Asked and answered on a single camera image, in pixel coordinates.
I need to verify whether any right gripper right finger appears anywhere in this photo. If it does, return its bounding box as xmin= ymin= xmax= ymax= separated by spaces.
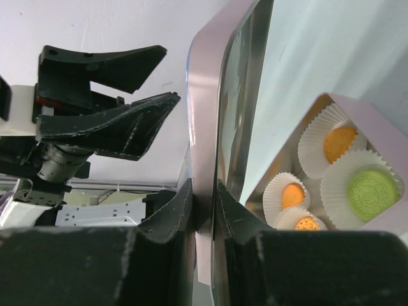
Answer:
xmin=215 ymin=182 xmax=407 ymax=305

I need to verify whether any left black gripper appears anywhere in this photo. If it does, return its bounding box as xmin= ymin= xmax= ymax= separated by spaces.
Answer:
xmin=1 ymin=45 xmax=180 ymax=191

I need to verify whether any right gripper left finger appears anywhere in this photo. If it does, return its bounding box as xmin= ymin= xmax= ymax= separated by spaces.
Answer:
xmin=1 ymin=180 xmax=195 ymax=305

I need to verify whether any yellow round waffle cookie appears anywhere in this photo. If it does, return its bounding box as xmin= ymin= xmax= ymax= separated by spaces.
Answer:
xmin=295 ymin=216 xmax=320 ymax=231

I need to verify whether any white rectangular tin box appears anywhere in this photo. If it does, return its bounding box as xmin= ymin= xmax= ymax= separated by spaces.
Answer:
xmin=244 ymin=93 xmax=407 ymax=235

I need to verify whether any silver tin lid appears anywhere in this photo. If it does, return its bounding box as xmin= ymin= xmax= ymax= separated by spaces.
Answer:
xmin=186 ymin=1 xmax=273 ymax=286

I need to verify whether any orange sandwich cookie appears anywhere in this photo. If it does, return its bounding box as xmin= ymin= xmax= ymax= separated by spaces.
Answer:
xmin=323 ymin=126 xmax=358 ymax=164

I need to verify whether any green round cookie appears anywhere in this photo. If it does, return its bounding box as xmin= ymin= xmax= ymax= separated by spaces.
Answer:
xmin=347 ymin=169 xmax=399 ymax=222

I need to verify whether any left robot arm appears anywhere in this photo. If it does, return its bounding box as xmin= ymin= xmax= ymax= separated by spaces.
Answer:
xmin=1 ymin=45 xmax=180 ymax=229

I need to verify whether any white paper cup near left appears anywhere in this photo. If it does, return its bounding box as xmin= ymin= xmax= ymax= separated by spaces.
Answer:
xmin=273 ymin=207 xmax=328 ymax=231

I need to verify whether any white paper cup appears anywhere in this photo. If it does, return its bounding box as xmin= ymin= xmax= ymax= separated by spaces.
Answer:
xmin=273 ymin=207 xmax=328 ymax=231
xmin=298 ymin=103 xmax=368 ymax=179
xmin=320 ymin=149 xmax=404 ymax=230
xmin=262 ymin=172 xmax=311 ymax=224

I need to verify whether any white paper cup far left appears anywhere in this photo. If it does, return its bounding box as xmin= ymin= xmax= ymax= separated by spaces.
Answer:
xmin=262 ymin=172 xmax=311 ymax=224

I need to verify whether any white paper cup far right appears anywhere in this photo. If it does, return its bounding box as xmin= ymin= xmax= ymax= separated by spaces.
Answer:
xmin=320 ymin=149 xmax=404 ymax=230

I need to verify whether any white paper cup near right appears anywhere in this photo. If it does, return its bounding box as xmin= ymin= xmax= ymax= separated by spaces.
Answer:
xmin=298 ymin=103 xmax=368 ymax=179

